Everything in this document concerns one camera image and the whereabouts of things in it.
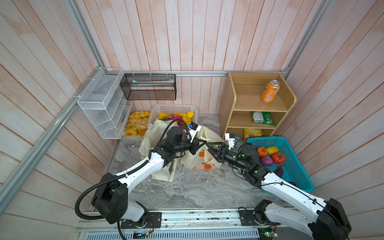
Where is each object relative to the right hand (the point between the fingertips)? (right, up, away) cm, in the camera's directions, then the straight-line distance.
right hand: (206, 147), depth 70 cm
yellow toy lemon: (-8, +20, +42) cm, 47 cm away
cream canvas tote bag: (-29, +7, +18) cm, 35 cm away
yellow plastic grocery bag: (0, -7, +8) cm, 10 cm away
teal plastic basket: (+53, -16, +16) cm, 57 cm away
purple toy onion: (+39, -11, +19) cm, 45 cm away
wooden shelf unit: (+29, +23, +14) cm, 39 cm away
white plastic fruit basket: (-34, +25, +44) cm, 61 cm away
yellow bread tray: (-46, +13, +35) cm, 59 cm away
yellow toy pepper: (+46, -4, +25) cm, 53 cm away
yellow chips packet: (+39, +7, +34) cm, 52 cm away
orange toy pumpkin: (+38, -6, +23) cm, 45 cm away
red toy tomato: (+47, -9, +20) cm, 52 cm away
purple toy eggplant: (+46, -17, +18) cm, 52 cm away
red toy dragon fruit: (-20, +17, +37) cm, 45 cm away
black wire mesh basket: (-37, +39, +34) cm, 64 cm away
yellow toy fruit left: (-28, +20, +44) cm, 56 cm away
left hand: (0, +1, +5) cm, 5 cm away
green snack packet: (+38, +16, +21) cm, 47 cm away
